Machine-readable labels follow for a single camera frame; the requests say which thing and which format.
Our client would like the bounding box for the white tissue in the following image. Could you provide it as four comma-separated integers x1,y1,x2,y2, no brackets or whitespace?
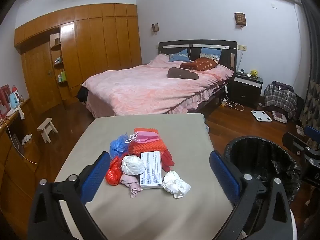
162,170,192,199

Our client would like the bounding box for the pale pink cloth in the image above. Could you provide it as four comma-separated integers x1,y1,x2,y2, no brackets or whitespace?
119,172,143,198

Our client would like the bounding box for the brown dotted pillow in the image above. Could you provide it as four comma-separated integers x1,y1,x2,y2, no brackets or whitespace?
180,58,218,71

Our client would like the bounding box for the small wooden stool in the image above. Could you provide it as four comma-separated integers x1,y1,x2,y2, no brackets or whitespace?
37,117,58,143

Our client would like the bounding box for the blue white kettle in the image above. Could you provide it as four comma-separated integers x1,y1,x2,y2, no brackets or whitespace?
9,92,20,109

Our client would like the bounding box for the white bathroom scale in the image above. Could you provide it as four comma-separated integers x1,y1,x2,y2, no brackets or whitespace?
251,110,272,122

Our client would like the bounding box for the patterned curtain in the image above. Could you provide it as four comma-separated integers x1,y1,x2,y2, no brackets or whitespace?
299,75,320,130

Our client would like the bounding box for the black-lined trash bin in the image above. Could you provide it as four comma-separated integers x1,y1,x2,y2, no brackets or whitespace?
223,135,303,238

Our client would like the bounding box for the bed with pink cover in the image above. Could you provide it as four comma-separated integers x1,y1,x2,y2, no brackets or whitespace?
82,54,234,117

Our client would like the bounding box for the dark brown cushion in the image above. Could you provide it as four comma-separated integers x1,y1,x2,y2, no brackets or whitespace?
167,67,199,80

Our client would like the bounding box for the orange knit glove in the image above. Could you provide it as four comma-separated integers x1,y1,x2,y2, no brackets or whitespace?
128,128,175,173

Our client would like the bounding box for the blue plastic bag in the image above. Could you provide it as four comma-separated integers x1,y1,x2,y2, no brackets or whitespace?
109,134,132,159

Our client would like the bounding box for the wooden side cabinet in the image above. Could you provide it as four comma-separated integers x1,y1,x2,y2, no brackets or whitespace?
0,97,40,230

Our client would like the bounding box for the white paper ball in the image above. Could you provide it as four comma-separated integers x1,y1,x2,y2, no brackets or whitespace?
121,155,146,175

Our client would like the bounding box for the red plastic bag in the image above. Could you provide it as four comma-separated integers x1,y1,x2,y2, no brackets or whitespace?
105,156,123,186

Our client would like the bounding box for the black cloth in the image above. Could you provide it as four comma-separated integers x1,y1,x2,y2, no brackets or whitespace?
76,85,90,104

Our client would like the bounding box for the dark nightstand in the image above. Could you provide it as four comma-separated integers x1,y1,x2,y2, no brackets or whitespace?
230,72,263,107

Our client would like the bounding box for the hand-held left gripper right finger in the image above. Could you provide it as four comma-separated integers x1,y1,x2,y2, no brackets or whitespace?
209,150,293,240

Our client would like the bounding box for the thin white cable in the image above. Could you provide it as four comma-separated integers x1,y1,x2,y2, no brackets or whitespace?
0,119,37,164

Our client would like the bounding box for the plaid cloth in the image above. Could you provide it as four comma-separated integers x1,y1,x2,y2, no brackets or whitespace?
264,81,298,119

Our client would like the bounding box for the blue patterned pillow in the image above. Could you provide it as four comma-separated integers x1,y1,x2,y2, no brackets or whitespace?
200,47,222,61

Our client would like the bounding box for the large brown wall lamp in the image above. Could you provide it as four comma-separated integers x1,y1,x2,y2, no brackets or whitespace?
234,12,247,28

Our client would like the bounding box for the red picture frame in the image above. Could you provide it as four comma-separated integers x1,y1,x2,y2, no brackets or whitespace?
0,85,12,115

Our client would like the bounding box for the wooden wardrobe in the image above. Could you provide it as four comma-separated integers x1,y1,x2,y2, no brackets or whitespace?
14,3,143,108

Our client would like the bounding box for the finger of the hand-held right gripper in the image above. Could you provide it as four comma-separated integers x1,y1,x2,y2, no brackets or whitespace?
282,131,310,157
305,125,320,143

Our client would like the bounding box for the white printed box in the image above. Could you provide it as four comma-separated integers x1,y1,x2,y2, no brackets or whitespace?
139,151,163,189

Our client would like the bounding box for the dark wooden bed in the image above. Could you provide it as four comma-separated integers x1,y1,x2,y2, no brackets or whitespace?
158,39,238,113

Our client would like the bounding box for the white charger cable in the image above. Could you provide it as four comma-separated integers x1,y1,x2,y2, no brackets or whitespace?
224,84,244,111

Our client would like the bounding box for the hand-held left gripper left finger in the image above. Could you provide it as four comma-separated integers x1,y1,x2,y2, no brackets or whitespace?
27,151,112,240

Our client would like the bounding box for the pink face mask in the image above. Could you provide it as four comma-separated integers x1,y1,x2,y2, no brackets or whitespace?
124,131,160,144

